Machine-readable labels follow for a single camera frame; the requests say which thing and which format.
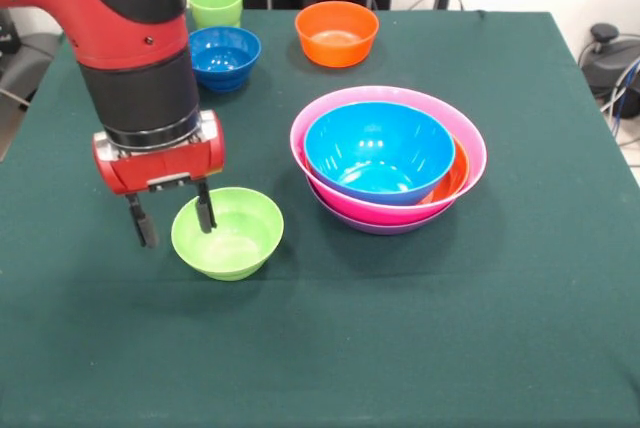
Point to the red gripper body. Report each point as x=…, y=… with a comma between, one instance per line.
x=165, y=165

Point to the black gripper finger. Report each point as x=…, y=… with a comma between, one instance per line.
x=145, y=230
x=205, y=213

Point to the green small bowl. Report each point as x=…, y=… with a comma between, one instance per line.
x=235, y=258

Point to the dark blue small bowl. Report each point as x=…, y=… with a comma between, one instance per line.
x=225, y=55

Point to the dark green tablecloth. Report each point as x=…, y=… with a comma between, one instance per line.
x=100, y=348

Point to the green plastic cup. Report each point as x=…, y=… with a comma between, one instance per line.
x=217, y=5

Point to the black floor stand base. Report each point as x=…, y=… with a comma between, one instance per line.
x=30, y=58
x=610, y=63

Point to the pink large bowl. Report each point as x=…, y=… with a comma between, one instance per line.
x=380, y=210

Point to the purple large bowl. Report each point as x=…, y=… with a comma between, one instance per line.
x=385, y=229

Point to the blue medium bowl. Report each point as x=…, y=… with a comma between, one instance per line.
x=375, y=148

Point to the orange small bowl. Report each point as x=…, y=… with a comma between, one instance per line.
x=336, y=53

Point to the orange medium bowl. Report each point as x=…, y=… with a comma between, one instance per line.
x=452, y=183

